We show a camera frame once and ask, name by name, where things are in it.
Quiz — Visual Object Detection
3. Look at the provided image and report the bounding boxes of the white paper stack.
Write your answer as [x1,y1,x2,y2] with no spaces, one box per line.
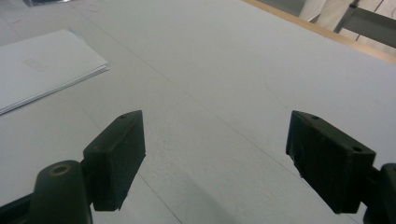
[0,29,110,116]

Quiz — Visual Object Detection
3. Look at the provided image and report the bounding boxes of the wooden table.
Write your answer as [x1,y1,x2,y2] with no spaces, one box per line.
[241,0,396,66]

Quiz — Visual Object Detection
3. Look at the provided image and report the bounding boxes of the metal desk frame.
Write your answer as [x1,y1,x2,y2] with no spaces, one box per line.
[333,0,396,49]

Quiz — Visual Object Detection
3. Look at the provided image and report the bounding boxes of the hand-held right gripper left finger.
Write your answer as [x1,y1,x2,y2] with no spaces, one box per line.
[82,109,147,212]

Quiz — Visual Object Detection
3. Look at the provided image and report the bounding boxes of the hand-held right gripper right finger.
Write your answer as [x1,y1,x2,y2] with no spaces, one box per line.
[285,110,377,215]

